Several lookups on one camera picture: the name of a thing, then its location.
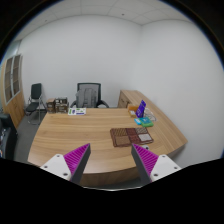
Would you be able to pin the black mesh office chair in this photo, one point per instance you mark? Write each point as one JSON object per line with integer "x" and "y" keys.
{"x": 88, "y": 96}

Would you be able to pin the brown cardboard boxes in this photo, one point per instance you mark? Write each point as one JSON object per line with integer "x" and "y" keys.
{"x": 57, "y": 105}

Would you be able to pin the clear plastic package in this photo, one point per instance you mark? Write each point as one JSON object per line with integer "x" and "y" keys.
{"x": 148, "y": 113}

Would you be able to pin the black visitor chair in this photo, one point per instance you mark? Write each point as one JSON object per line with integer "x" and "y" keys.
{"x": 35, "y": 102}

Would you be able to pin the orange box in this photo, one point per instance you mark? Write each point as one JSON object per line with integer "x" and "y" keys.
{"x": 132, "y": 107}

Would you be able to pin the purple box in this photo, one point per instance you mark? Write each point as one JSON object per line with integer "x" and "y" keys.
{"x": 140, "y": 111}

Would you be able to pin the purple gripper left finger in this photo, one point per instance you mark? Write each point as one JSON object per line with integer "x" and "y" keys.
{"x": 69, "y": 166}

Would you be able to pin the black object at left edge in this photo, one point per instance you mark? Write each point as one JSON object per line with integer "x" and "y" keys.
{"x": 8, "y": 137}

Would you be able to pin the green teal book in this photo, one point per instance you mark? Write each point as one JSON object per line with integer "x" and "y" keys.
{"x": 144, "y": 122}

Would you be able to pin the white green paper sheet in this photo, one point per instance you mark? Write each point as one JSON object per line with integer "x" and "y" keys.
{"x": 77, "y": 111}

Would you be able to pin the brown patterned towel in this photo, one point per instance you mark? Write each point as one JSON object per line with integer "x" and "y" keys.
{"x": 123, "y": 137}

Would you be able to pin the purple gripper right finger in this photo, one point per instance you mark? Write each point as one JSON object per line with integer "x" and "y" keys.
{"x": 152, "y": 167}

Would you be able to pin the wooden cabinet with glass doors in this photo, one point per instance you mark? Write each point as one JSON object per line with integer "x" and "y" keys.
{"x": 12, "y": 97}

